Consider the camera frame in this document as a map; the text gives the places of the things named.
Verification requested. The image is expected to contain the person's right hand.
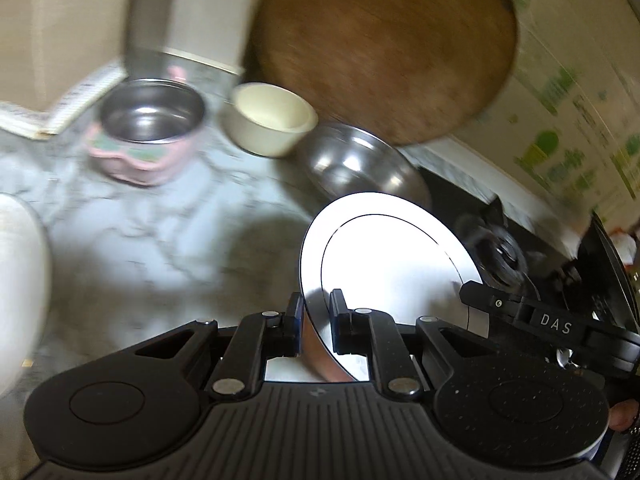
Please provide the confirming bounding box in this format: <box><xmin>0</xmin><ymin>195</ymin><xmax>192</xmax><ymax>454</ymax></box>
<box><xmin>607</xmin><ymin>400</ymin><xmax>638</xmax><ymax>433</ymax></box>

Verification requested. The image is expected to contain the stove burner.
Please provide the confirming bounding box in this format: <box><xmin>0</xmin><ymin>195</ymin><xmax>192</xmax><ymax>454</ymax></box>
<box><xmin>457</xmin><ymin>209</ymin><xmax>532</xmax><ymax>287</ymax></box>

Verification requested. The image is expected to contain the black gas stove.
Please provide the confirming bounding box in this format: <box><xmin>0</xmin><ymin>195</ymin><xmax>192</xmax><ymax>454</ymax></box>
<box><xmin>415</xmin><ymin>165</ymin><xmax>603</xmax><ymax>306</ymax></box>

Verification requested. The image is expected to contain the cream bowl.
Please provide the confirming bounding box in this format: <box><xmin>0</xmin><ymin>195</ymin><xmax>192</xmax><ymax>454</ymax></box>
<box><xmin>222</xmin><ymin>82</ymin><xmax>319</xmax><ymax>159</ymax></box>

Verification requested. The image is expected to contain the green plant wall sticker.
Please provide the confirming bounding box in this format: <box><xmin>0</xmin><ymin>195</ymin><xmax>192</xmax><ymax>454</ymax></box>
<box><xmin>492</xmin><ymin>0</ymin><xmax>640</xmax><ymax>223</ymax></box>

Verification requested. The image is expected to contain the round wooden cutting board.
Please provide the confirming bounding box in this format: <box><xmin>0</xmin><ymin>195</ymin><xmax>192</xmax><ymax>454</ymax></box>
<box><xmin>241</xmin><ymin>0</ymin><xmax>521</xmax><ymax>149</ymax></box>

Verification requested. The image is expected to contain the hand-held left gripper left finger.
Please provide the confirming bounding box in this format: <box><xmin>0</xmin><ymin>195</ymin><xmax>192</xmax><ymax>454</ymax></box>
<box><xmin>135</xmin><ymin>292</ymin><xmax>305</xmax><ymax>402</ymax></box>

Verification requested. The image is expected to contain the white patterned trim tape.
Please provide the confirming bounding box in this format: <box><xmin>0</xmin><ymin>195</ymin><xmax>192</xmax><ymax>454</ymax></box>
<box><xmin>0</xmin><ymin>64</ymin><xmax>128</xmax><ymax>138</ymax></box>

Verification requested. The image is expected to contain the white round plate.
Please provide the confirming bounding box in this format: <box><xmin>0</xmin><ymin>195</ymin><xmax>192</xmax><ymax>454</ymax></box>
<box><xmin>299</xmin><ymin>191</ymin><xmax>485</xmax><ymax>384</ymax></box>
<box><xmin>0</xmin><ymin>194</ymin><xmax>52</xmax><ymax>397</ymax></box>

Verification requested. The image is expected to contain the large steel basin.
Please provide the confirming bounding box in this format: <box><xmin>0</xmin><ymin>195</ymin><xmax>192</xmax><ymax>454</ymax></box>
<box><xmin>296</xmin><ymin>122</ymin><xmax>434</xmax><ymax>211</ymax></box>

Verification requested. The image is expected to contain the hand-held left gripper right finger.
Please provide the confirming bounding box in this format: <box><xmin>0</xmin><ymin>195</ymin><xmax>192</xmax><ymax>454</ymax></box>
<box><xmin>327</xmin><ymin>288</ymin><xmax>496</xmax><ymax>398</ymax></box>

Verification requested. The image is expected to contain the pink steel-lined bowl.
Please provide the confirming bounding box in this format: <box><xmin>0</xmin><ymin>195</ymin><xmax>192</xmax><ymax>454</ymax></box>
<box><xmin>84</xmin><ymin>66</ymin><xmax>209</xmax><ymax>187</ymax></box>

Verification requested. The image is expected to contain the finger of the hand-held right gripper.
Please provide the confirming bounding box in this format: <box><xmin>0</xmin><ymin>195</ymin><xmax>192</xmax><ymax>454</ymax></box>
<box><xmin>459</xmin><ymin>281</ymin><xmax>528</xmax><ymax>322</ymax></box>

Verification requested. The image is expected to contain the steel cleaver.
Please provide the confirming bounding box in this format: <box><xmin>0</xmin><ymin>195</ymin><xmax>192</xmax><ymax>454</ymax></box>
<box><xmin>121</xmin><ymin>0</ymin><xmax>177</xmax><ymax>77</ymax></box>

